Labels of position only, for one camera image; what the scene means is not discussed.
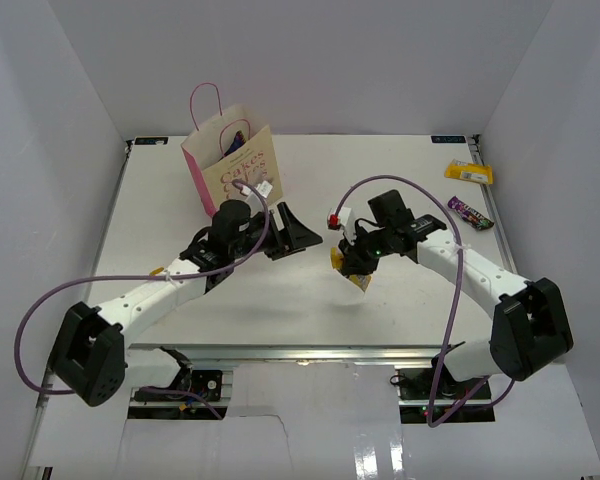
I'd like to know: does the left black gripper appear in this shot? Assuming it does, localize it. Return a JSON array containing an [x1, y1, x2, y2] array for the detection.
[[230, 202, 321, 261]]

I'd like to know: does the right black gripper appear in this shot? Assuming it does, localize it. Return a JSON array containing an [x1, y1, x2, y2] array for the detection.
[[339, 224, 394, 276]]

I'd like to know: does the yellow M&M packet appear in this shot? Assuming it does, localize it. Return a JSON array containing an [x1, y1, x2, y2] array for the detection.
[[330, 247, 372, 292]]

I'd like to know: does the purple Krokant snack bag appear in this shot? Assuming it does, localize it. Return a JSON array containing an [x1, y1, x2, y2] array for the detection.
[[224, 130, 247, 156]]

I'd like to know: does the dark snack bar edge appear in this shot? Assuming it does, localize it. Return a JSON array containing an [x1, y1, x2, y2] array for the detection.
[[447, 196, 494, 231]]

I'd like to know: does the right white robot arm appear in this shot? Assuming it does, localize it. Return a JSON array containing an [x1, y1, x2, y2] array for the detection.
[[327, 190, 574, 399]]

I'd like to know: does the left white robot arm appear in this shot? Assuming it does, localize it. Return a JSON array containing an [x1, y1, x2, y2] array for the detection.
[[48, 200, 322, 407]]

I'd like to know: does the yellow snack packet far corner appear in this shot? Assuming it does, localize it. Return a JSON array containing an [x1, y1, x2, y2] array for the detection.
[[444, 159, 494, 185]]

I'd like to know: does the left blue table label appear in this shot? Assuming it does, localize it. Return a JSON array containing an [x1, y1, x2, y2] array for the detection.
[[133, 137, 169, 146]]

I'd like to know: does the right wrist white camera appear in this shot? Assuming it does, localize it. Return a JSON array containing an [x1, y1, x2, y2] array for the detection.
[[327, 207, 357, 244]]

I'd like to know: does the wrist white camera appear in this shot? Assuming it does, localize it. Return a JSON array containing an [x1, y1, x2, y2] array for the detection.
[[327, 207, 357, 244], [232, 180, 273, 215]]

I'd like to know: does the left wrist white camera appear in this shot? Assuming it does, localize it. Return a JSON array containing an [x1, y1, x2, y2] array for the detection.
[[232, 180, 273, 215]]

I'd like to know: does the paper bag with pink handles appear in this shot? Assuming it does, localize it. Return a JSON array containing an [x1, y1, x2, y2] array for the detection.
[[181, 104, 283, 215]]

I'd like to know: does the aluminium table front rail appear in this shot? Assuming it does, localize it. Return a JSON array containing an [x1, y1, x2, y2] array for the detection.
[[124, 344, 454, 362]]

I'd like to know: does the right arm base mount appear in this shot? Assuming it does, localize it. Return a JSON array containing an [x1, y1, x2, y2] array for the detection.
[[389, 367, 492, 417]]

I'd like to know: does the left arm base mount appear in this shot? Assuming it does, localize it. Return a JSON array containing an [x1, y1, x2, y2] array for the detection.
[[128, 368, 227, 421]]

